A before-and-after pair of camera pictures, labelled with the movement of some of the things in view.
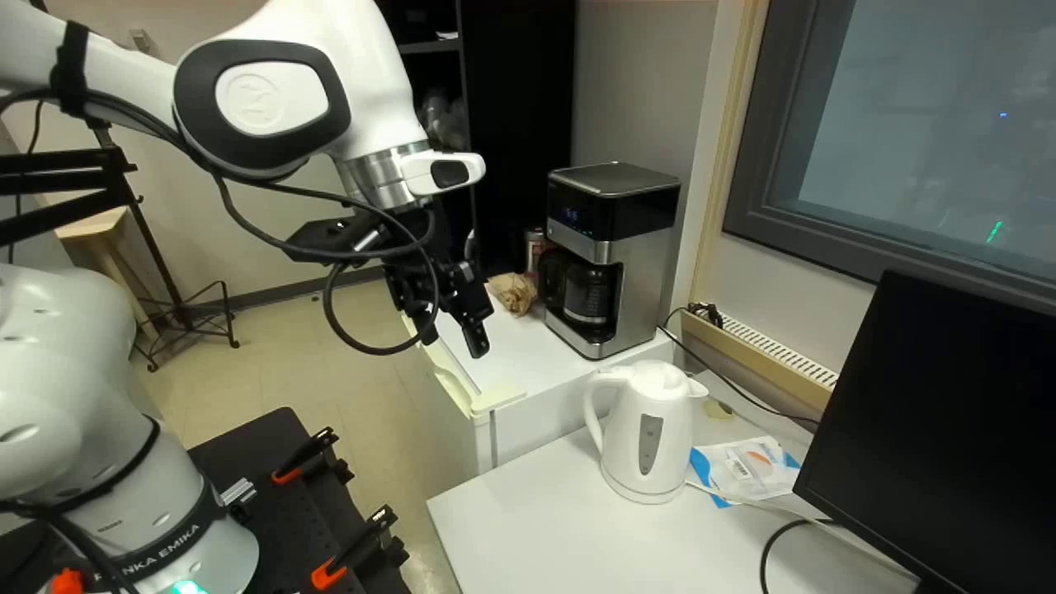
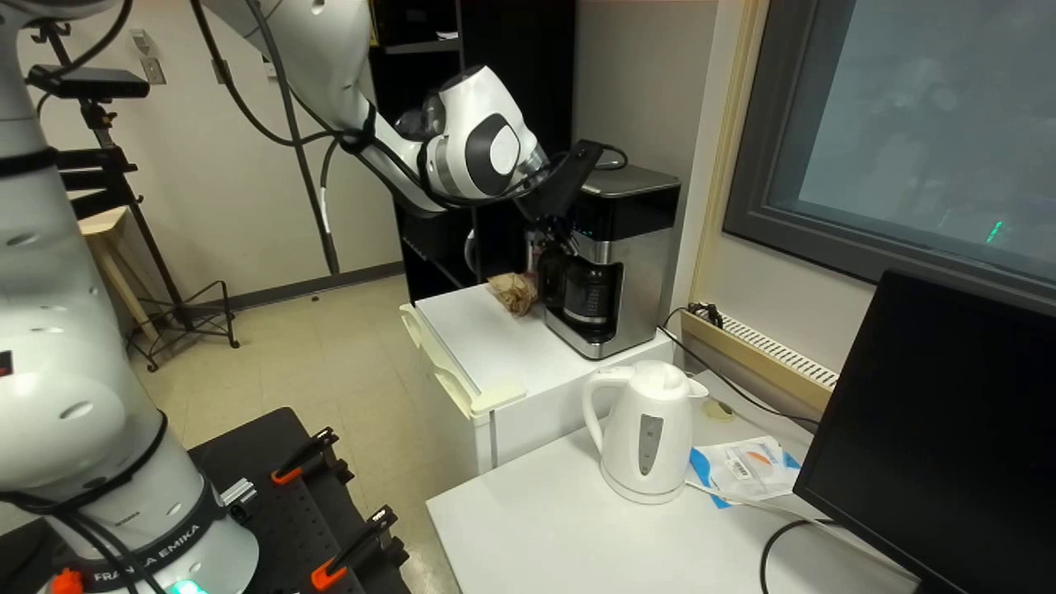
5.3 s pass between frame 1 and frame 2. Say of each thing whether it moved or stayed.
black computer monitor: stayed
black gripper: moved
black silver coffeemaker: stayed
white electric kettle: stayed
